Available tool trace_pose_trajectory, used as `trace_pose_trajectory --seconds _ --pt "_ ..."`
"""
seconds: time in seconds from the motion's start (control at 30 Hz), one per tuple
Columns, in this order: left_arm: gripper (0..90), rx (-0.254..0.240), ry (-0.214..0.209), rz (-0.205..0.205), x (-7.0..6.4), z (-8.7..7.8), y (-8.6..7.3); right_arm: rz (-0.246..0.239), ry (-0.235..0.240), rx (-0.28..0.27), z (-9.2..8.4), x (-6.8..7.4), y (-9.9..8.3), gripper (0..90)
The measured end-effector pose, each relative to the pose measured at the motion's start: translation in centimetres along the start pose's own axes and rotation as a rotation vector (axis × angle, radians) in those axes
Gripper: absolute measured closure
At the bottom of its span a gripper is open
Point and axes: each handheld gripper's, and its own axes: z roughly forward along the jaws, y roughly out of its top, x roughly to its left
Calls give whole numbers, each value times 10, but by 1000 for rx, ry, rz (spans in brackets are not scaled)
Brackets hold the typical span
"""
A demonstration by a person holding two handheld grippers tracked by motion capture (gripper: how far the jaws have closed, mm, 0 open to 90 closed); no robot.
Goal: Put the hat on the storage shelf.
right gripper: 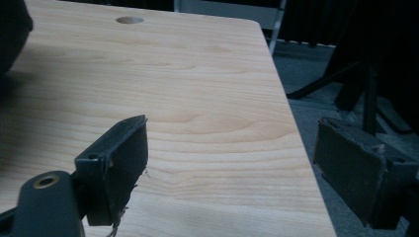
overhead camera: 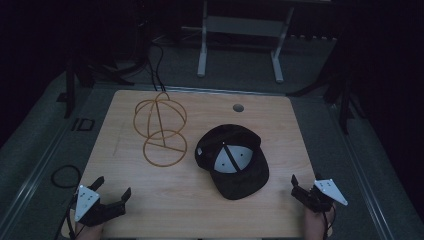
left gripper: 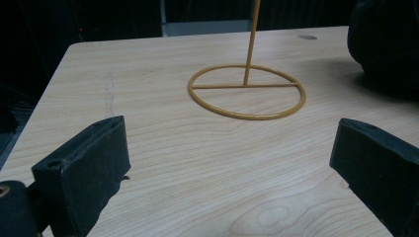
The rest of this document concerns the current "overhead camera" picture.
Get hand-held gripper cable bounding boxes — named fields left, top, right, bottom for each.
left=64, top=196, right=80, bottom=240
left=321, top=206, right=337, bottom=240

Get black baseball cap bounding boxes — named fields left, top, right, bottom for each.
left=194, top=123, right=270, bottom=201

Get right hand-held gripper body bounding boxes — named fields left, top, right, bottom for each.
left=290, top=178, right=349, bottom=214

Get black tripod stand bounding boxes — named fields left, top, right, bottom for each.
left=286, top=49, right=365, bottom=136
left=56, top=49, right=135, bottom=120

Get person's left hand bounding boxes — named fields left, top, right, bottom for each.
left=74, top=221, right=106, bottom=240

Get black cable loop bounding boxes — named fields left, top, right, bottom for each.
left=50, top=164, right=83, bottom=189

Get metal floor rail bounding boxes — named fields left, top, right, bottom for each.
left=329, top=105, right=398, bottom=240
left=0, top=119, right=78, bottom=240

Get black rectangular floor bracket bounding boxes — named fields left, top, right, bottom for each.
left=70, top=117, right=96, bottom=132

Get gold wire hat stand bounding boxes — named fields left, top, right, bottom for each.
left=133, top=90, right=189, bottom=168

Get left hand-held gripper cable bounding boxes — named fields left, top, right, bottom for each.
left=64, top=196, right=80, bottom=240

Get right hand-held gripper cable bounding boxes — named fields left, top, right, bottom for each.
left=321, top=206, right=337, bottom=240

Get person's right hand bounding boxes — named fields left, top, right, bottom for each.
left=302, top=207, right=336, bottom=240

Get white metal desk frame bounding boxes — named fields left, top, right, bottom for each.
left=181, top=0, right=296, bottom=84

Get black floor cables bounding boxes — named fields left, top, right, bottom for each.
left=146, top=39, right=168, bottom=93

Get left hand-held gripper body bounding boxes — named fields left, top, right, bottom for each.
left=73, top=184, right=128, bottom=228

